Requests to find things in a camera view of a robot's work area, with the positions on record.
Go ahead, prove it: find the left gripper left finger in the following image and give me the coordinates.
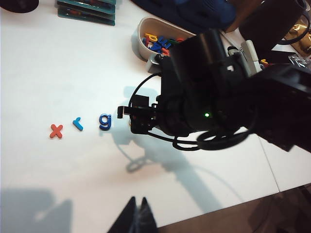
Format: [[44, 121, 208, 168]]
[[106, 196, 137, 233]]

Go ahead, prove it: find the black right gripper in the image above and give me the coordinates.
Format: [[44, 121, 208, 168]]
[[117, 94, 192, 138]]

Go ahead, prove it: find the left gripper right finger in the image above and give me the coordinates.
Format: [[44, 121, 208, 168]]
[[136, 196, 159, 233]]

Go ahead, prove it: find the blue letter g magnet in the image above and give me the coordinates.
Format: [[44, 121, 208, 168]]
[[99, 114, 113, 131]]

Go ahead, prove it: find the light blue letter r magnet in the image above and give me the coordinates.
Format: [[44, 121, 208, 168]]
[[72, 117, 84, 132]]

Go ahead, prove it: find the orange letter x magnet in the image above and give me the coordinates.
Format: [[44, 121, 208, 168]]
[[49, 124, 64, 140]]

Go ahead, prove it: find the blue letter m magnet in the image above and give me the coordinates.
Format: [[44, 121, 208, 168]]
[[155, 35, 172, 50]]

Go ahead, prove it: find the beige oval container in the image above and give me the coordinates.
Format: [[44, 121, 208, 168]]
[[137, 17, 197, 61]]

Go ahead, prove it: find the white plug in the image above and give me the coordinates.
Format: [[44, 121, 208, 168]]
[[227, 40, 259, 76]]

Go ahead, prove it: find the black mesh pen holder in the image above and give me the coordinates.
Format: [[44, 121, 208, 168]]
[[0, 0, 39, 13]]

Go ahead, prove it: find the large black cylinder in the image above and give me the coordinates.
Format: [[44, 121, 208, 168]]
[[239, 0, 307, 53]]

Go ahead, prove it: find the clear plastic bag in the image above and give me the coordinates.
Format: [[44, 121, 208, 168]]
[[288, 53, 311, 70]]

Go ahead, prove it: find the gold foil package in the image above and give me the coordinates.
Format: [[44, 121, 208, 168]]
[[283, 12, 311, 55]]

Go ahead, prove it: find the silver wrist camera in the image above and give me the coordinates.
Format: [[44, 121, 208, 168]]
[[146, 53, 163, 73]]

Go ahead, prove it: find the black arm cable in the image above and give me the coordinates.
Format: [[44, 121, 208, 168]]
[[130, 72, 256, 152]]

